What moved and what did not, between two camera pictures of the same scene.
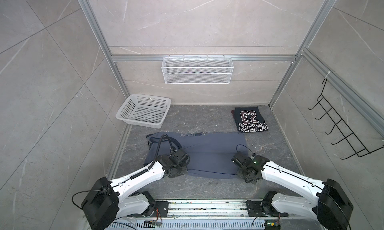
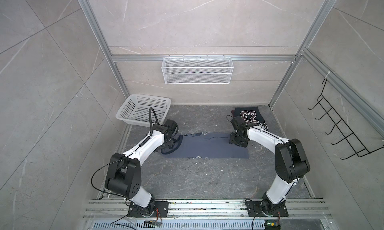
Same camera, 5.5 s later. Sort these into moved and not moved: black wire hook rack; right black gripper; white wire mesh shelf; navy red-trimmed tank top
Moved: right black gripper
Not moved: navy red-trimmed tank top; black wire hook rack; white wire mesh shelf
